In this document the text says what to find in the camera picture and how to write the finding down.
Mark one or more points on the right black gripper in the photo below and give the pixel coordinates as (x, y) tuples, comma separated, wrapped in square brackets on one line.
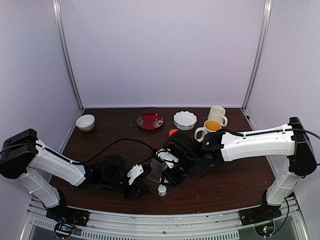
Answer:
[(174, 182)]

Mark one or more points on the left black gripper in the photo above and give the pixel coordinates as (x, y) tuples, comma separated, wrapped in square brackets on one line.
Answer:
[(132, 192)]

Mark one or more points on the small white pill bottle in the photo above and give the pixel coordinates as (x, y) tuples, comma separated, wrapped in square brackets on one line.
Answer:
[(162, 190)]

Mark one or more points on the clear pill organizer box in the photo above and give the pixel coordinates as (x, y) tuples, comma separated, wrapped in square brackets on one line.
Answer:
[(156, 170)]

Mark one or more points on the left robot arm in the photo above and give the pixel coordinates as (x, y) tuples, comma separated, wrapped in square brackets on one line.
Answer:
[(23, 154)]

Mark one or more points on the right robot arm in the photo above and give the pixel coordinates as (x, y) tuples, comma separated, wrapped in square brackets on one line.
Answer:
[(184, 155)]

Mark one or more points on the orange pill bottle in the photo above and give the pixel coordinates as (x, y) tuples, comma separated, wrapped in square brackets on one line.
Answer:
[(172, 131)]

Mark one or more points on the white fluted bowl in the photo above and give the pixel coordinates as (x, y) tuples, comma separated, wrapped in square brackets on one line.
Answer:
[(184, 120)]

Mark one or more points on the red patterned plate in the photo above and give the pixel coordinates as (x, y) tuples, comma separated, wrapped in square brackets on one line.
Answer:
[(150, 121)]

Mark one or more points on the yellow inside patterned mug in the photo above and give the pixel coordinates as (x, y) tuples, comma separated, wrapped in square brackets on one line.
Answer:
[(209, 126)]

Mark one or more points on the cream ribbed mug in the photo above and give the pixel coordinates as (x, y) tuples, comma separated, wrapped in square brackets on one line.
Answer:
[(218, 113)]

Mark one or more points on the white rice bowl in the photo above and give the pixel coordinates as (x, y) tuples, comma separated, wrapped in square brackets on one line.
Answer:
[(85, 123)]

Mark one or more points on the left circuit board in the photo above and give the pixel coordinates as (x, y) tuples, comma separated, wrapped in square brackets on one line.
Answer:
[(63, 230)]

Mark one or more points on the circuit board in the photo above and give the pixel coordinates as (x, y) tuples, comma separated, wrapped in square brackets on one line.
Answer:
[(264, 229), (63, 230)]

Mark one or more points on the right circuit board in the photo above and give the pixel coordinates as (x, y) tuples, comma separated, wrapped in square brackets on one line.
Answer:
[(264, 229)]

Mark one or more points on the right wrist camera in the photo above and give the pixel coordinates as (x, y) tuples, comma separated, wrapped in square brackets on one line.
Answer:
[(165, 156)]

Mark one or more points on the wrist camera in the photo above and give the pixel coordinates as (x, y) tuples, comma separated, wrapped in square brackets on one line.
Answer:
[(165, 156), (138, 170)]

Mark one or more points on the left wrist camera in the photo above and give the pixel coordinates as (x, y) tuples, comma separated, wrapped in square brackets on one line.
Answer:
[(138, 170)]

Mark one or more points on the aluminium front rail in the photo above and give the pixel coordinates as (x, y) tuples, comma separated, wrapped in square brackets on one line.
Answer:
[(221, 225)]

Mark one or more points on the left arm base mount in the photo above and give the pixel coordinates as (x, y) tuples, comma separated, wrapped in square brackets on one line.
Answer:
[(71, 216)]

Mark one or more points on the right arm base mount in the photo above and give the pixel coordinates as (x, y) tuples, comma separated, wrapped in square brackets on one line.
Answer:
[(259, 214)]

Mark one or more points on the right aluminium frame post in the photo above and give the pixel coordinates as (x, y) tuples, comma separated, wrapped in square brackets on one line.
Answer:
[(264, 28)]

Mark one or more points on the aluminium frame post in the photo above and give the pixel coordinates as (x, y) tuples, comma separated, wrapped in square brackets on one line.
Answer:
[(264, 28), (65, 53)]

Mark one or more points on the left aluminium frame post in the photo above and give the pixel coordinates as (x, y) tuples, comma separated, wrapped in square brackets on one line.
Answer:
[(65, 53)]

